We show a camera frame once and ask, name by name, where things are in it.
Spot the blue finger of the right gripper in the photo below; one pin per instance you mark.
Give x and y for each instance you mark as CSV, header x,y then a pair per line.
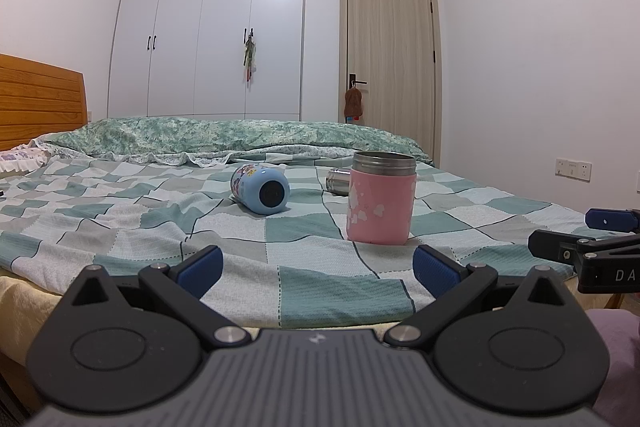
x,y
613,220

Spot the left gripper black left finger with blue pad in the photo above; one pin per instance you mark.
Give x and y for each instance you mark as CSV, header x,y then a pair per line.
x,y
119,344

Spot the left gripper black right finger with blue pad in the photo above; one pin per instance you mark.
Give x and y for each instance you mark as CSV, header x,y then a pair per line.
x,y
520,346

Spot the stainless steel cup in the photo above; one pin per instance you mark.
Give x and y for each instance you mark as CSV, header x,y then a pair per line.
x,y
337,181

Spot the pink steel cup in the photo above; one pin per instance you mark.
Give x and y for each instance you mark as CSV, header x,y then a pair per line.
x,y
380,198

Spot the checkered green bed sheet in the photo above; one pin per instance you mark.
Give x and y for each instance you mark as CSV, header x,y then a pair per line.
x,y
297,268

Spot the green floral quilt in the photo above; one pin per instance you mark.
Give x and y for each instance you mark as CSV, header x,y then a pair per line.
x,y
176,141

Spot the floral pillow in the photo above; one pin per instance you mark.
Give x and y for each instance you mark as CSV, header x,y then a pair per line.
x,y
21,160

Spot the wooden headboard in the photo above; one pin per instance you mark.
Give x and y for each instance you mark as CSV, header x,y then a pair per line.
x,y
38,98

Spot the brown plush on door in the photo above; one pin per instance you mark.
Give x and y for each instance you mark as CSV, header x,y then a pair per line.
x,y
353,104

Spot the wooden door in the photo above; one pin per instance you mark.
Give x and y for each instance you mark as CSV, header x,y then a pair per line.
x,y
394,46

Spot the hanging ornament on wardrobe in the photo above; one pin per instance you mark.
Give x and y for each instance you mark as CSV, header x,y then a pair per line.
x,y
249,56

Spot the white wardrobe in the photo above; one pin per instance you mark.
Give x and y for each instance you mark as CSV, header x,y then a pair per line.
x,y
185,58

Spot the white wall outlet panel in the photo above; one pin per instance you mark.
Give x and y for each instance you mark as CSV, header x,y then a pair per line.
x,y
573,169

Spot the black door handle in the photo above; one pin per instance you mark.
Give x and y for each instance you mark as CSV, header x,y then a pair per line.
x,y
353,81

